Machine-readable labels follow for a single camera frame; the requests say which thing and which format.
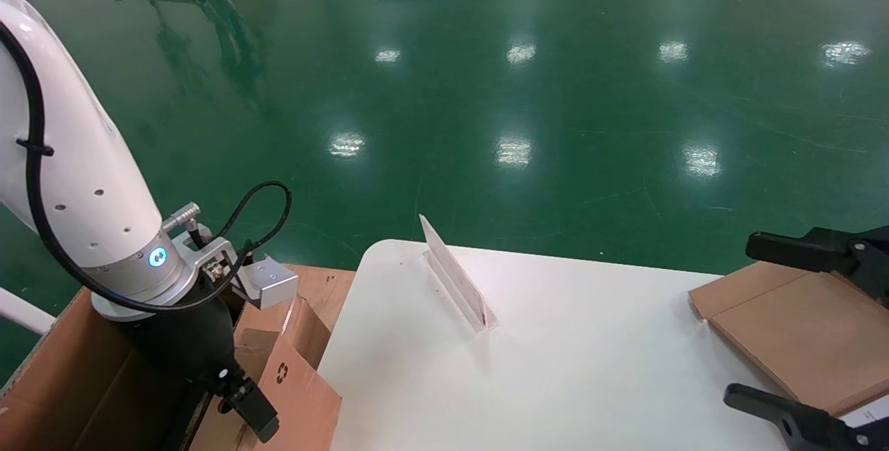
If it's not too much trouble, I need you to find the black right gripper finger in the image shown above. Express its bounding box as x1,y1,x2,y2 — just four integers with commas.
746,227,889,309
724,383,889,451

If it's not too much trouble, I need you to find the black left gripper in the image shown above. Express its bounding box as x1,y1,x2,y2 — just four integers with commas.
132,291,281,443

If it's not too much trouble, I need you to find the small cardboard box recycling symbol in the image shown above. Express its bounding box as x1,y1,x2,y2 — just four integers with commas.
189,329,342,451

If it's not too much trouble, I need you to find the flattened brown cardboard box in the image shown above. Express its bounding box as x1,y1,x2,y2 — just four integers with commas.
689,260,889,418

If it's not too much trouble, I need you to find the large open cardboard box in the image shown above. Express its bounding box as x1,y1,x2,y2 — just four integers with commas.
0,288,333,451

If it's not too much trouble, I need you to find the white paper label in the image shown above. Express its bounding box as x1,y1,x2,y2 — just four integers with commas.
837,395,889,441

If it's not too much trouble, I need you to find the clear acrylic sign holder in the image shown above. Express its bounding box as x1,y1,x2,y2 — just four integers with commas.
419,214,499,335

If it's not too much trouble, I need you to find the white metal shelf cart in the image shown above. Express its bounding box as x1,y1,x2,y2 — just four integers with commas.
0,288,56,335

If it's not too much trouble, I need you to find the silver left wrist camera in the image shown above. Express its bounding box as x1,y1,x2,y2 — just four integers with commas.
233,255,299,310

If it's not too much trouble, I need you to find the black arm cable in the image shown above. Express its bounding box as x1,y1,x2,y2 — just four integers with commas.
0,20,292,314

